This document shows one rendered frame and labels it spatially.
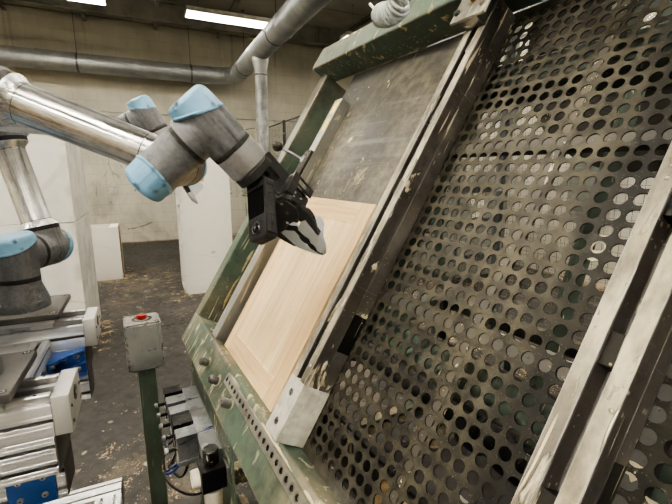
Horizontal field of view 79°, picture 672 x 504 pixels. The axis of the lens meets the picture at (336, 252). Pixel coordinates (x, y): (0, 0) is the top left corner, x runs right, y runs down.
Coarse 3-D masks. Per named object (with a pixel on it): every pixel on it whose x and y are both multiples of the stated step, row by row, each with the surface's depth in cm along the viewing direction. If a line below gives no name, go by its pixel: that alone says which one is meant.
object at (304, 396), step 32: (480, 0) 87; (480, 32) 90; (480, 64) 91; (448, 96) 88; (448, 128) 90; (416, 160) 87; (384, 192) 91; (416, 192) 88; (384, 224) 86; (352, 256) 90; (384, 256) 87; (352, 288) 84; (320, 320) 88; (352, 320) 86; (320, 352) 83; (288, 384) 87; (320, 384) 84; (288, 416) 82
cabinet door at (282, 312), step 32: (352, 224) 106; (288, 256) 127; (320, 256) 112; (256, 288) 134; (288, 288) 118; (320, 288) 104; (256, 320) 125; (288, 320) 110; (256, 352) 116; (288, 352) 102; (256, 384) 107
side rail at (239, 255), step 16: (320, 80) 170; (320, 96) 166; (336, 96) 170; (304, 112) 168; (320, 112) 168; (304, 128) 165; (320, 128) 169; (288, 144) 165; (304, 144) 167; (288, 160) 164; (240, 240) 160; (240, 256) 161; (224, 272) 159; (240, 272) 162; (208, 288) 162; (224, 288) 160; (208, 304) 158; (224, 304) 162
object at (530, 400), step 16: (640, 32) 71; (576, 48) 81; (560, 64) 82; (640, 64) 70; (656, 64) 68; (512, 80) 91; (528, 80) 87; (576, 80) 80; (624, 80) 74; (640, 80) 73; (656, 80) 71; (544, 96) 88; (384, 320) 89; (384, 336) 87; (416, 336) 80; (432, 352) 75; (448, 352) 72; (464, 384) 67; (496, 384) 63; (528, 400) 58; (544, 416) 56; (512, 432) 58; (656, 496) 44
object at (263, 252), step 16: (336, 112) 145; (336, 128) 146; (320, 144) 144; (320, 160) 145; (304, 176) 143; (272, 240) 141; (256, 256) 141; (256, 272) 140; (240, 288) 139; (240, 304) 140; (224, 320) 138; (224, 336) 139
